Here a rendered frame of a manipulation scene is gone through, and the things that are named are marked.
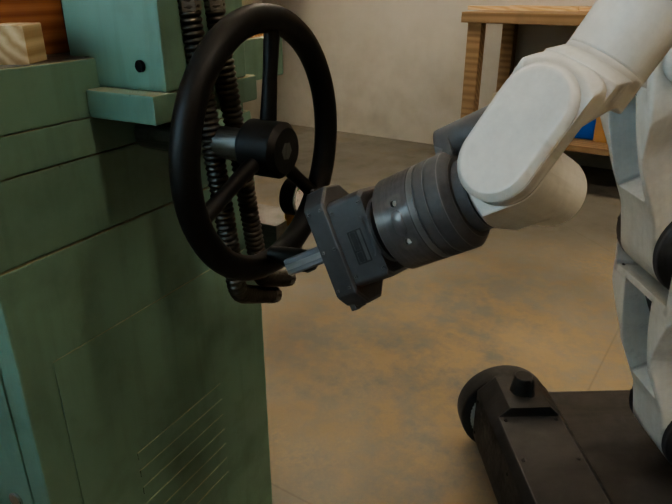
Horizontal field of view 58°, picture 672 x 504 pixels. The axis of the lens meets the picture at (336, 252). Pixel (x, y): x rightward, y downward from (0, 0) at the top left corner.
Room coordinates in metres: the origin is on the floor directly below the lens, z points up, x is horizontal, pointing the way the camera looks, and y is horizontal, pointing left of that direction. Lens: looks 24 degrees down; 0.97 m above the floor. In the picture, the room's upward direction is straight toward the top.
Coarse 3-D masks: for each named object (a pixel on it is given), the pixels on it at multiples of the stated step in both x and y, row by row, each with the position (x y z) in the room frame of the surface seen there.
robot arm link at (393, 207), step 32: (320, 192) 0.56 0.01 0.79; (352, 192) 0.54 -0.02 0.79; (384, 192) 0.51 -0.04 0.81; (320, 224) 0.54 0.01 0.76; (352, 224) 0.53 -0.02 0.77; (384, 224) 0.49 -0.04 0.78; (416, 224) 0.48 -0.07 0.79; (352, 256) 0.52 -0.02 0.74; (384, 256) 0.51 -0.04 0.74; (416, 256) 0.48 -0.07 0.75; (448, 256) 0.49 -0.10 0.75; (352, 288) 0.51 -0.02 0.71
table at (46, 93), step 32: (32, 64) 0.61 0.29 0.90; (64, 64) 0.64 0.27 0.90; (256, 64) 0.94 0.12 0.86; (0, 96) 0.58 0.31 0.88; (32, 96) 0.60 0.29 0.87; (64, 96) 0.64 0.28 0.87; (96, 96) 0.65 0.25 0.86; (128, 96) 0.63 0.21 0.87; (160, 96) 0.63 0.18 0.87; (256, 96) 0.77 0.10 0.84; (0, 128) 0.57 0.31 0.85; (32, 128) 0.60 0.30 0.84
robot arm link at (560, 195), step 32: (448, 128) 0.53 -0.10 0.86; (448, 160) 0.50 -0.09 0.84; (416, 192) 0.48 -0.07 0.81; (448, 192) 0.47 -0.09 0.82; (544, 192) 0.44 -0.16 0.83; (576, 192) 0.48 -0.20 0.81; (448, 224) 0.46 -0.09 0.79; (480, 224) 0.47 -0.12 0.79; (512, 224) 0.48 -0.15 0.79; (544, 224) 0.50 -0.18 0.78
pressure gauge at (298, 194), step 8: (288, 184) 0.92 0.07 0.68; (280, 192) 0.92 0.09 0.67; (288, 192) 0.91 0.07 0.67; (296, 192) 0.91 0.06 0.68; (280, 200) 0.91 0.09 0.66; (288, 200) 0.91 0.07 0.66; (296, 200) 0.91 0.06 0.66; (288, 208) 0.91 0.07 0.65; (296, 208) 0.91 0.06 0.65; (288, 216) 0.93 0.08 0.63; (288, 224) 0.93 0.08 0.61
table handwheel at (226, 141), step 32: (224, 32) 0.58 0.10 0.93; (256, 32) 0.62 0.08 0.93; (288, 32) 0.67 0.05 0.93; (192, 64) 0.55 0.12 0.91; (224, 64) 0.57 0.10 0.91; (320, 64) 0.73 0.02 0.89; (192, 96) 0.53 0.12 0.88; (320, 96) 0.74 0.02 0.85; (160, 128) 0.70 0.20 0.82; (192, 128) 0.53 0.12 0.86; (224, 128) 0.67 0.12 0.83; (256, 128) 0.63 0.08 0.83; (288, 128) 0.64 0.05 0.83; (320, 128) 0.75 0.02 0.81; (192, 160) 0.52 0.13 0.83; (256, 160) 0.62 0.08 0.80; (288, 160) 0.64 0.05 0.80; (320, 160) 0.74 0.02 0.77; (192, 192) 0.52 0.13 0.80; (224, 192) 0.57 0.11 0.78; (192, 224) 0.52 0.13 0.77; (224, 256) 0.55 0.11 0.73; (256, 256) 0.61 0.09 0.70
